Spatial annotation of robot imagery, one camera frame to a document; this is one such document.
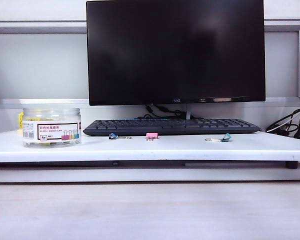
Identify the blue binder clip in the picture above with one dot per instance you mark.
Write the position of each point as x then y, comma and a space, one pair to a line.
112, 135

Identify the white desk riser board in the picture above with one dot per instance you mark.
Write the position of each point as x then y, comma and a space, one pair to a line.
165, 150

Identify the black computer monitor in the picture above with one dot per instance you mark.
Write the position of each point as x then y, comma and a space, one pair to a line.
177, 50

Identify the teal binder clip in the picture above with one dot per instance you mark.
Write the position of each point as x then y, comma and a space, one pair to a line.
226, 137

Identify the black riser foot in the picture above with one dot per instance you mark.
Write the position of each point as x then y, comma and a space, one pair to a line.
292, 165

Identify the pink binder clip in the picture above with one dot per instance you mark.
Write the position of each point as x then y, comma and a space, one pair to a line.
152, 135

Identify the clear plastic clip jar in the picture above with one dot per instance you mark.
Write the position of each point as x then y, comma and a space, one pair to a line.
52, 127

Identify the yellow tape roll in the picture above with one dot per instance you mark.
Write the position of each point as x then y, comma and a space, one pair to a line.
20, 122

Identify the silver monitor stand leg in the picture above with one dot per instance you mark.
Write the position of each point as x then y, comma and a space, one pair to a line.
189, 112

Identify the aluminium partition frame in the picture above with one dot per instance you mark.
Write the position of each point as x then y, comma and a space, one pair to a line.
40, 27

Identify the black computer keyboard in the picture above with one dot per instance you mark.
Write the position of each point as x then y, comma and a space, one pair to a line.
175, 126

